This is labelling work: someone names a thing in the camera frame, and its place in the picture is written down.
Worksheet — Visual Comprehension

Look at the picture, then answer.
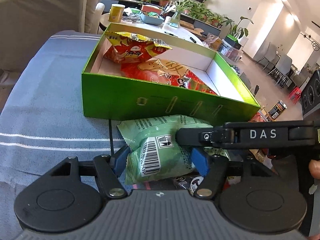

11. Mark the light green snack bag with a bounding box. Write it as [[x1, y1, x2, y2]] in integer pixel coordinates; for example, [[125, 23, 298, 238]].
[[118, 115, 212, 185]]

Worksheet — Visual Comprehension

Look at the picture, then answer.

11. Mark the red chip bag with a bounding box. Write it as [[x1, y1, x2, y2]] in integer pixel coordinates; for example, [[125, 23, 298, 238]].
[[120, 59, 216, 95]]

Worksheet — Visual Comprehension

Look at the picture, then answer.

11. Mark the yellow red snack bag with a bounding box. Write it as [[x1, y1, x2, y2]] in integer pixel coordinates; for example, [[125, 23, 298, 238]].
[[104, 31, 172, 64]]

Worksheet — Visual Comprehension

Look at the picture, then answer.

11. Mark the person's right hand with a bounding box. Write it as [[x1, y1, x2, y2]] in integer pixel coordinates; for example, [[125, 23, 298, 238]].
[[309, 160, 320, 179]]

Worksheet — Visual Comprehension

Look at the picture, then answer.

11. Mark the dark drink can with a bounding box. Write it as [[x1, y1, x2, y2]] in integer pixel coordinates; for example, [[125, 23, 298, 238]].
[[267, 100, 287, 121]]

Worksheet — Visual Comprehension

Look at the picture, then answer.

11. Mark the grey dining chair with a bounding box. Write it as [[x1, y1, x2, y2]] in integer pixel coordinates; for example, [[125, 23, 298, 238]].
[[268, 55, 292, 88]]

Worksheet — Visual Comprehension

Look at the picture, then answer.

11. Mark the blue striped tablecloth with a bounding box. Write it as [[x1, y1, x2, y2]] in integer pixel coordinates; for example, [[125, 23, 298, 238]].
[[1, 30, 125, 239]]

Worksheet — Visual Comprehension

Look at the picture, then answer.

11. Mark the green cardboard box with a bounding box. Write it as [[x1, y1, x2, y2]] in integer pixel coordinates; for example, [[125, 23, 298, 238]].
[[81, 23, 260, 124]]

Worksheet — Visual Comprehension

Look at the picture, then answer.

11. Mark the white round coffee table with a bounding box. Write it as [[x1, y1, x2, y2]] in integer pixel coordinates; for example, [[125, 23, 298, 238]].
[[99, 12, 206, 47]]

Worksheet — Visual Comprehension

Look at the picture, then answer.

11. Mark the yellow canister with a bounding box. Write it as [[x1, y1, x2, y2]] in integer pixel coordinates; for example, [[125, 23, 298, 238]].
[[108, 4, 125, 23]]

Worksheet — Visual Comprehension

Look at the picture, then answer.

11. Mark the blue snack tray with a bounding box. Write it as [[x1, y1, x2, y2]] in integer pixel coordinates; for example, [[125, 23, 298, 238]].
[[139, 12, 164, 26]]

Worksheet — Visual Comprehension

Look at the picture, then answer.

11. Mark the glass vase with plant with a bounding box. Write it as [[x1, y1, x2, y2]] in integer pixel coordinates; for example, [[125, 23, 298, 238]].
[[169, 0, 192, 28]]

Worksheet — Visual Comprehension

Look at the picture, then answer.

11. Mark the beige sofa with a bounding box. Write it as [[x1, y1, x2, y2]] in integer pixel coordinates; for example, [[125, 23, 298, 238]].
[[0, 0, 101, 72]]

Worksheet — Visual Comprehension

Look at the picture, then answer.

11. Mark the black power cable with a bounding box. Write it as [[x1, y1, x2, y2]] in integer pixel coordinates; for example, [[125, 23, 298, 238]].
[[108, 118, 115, 156]]

